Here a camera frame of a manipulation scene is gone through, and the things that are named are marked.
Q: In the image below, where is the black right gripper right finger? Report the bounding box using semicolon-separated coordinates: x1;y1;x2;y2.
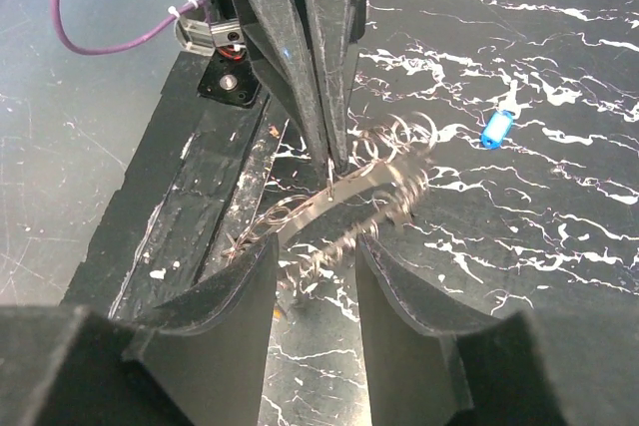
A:
355;235;638;425

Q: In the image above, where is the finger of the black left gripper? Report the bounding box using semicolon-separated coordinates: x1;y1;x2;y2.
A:
305;0;367;172
232;0;328;180

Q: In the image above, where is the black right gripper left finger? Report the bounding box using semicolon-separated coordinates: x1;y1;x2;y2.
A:
1;235;279;425

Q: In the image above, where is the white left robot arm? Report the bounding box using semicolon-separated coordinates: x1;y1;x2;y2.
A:
175;0;367;178

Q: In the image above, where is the black base board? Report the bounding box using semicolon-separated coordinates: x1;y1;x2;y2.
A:
63;53;288;320

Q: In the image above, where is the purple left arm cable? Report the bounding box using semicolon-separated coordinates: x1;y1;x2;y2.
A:
50;0;211;56

